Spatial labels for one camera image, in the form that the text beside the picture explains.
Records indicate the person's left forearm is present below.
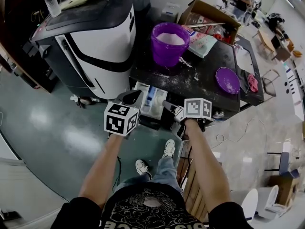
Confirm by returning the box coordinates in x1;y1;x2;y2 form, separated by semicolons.
78;134;124;208

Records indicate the black cloth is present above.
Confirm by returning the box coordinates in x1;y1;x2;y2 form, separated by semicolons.
239;69;251;93

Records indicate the person's right shoe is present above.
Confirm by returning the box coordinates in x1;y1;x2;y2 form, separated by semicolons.
162;139;176;158

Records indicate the dark blue chair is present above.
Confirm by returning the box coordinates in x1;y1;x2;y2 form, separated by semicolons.
264;151;300;181

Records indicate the open cardboard box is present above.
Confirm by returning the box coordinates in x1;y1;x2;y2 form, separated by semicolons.
177;0;242;45

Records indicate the white box with blue bottle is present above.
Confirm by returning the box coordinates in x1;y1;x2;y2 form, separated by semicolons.
133;82;169;131

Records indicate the white board with black marks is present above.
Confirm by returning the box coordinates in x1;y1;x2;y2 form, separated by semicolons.
282;62;305;121

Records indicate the white plastic container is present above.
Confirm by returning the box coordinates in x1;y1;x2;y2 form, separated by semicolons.
161;1;181;23

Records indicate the white toilet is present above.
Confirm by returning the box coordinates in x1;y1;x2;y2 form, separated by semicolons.
258;185;296;220
242;188;259;223

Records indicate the purple round lid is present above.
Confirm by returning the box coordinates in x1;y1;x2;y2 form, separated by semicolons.
215;67;241;94

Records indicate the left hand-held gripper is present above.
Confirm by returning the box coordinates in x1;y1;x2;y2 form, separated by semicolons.
104;89;145;140

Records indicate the clear bottle with red cap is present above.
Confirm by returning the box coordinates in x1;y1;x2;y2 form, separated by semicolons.
43;0;61;18

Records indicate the thin black cable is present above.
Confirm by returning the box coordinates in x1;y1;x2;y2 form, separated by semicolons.
112;155;122;192

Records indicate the large white and black machine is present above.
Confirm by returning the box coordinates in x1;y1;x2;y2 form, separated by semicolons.
30;0;136;104

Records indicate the red plastic item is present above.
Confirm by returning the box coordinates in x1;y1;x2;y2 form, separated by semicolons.
213;32;231;42

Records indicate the person's black printed shirt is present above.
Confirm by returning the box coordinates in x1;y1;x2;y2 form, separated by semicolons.
50;182;248;229

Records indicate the person's left shoe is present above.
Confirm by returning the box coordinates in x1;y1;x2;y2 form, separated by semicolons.
135;159;153;180

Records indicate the black work table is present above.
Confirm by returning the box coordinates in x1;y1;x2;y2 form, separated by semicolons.
130;38;241;138

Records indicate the person's shoe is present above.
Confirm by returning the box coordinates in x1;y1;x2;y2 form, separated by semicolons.
135;159;153;180
162;139;176;158

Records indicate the pink cloth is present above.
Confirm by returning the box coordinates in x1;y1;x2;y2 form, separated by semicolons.
247;74;259;93

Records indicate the brown wooden box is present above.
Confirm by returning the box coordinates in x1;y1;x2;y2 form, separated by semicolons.
269;174;301;206

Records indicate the purple plastic bucket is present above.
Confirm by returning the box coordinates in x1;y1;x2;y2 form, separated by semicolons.
151;22;191;68

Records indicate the metal frame chair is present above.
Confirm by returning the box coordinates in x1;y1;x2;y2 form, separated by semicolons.
262;69;281;97

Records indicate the wooden slatted pallet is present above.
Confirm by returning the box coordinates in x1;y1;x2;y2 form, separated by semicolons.
177;142;224;221

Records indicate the black framed table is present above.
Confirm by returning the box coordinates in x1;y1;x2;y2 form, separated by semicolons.
232;36;265;112

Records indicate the thin metal rod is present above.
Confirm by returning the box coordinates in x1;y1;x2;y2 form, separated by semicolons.
185;22;226;28

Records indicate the person's right forearm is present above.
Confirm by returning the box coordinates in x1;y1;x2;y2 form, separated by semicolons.
184;118;233;220

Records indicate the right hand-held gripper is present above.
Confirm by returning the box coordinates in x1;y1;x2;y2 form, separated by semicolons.
162;98;214;141

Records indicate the small wooden table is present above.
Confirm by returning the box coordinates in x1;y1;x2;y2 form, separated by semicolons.
252;29;275;62

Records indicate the white powder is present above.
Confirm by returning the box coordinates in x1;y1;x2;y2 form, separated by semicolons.
156;32;185;45

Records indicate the pink and white flour bag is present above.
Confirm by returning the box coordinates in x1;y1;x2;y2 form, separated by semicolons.
187;27;219;59

